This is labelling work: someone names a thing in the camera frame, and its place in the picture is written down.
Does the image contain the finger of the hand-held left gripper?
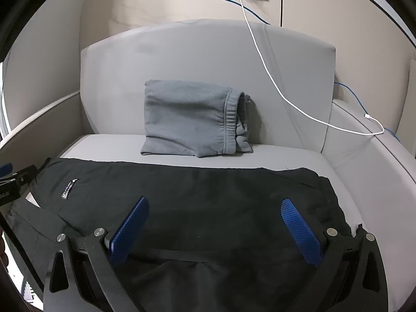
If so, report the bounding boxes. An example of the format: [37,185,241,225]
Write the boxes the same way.
[0,163,37,186]

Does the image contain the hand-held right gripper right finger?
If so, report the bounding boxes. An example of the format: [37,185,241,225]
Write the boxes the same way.
[280,198,391,312]

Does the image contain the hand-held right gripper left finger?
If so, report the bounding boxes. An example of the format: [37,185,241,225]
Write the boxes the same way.
[44,197,150,312]

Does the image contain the black pants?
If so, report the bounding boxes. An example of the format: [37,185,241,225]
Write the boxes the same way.
[6,157,354,312]

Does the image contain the grey folded pants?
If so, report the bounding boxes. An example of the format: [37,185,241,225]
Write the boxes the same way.
[140,80,254,158]

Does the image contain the grey sofa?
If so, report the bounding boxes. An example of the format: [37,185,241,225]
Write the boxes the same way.
[0,19,416,300]

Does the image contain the white charging cable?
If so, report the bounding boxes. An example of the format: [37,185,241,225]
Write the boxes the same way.
[235,0,385,135]

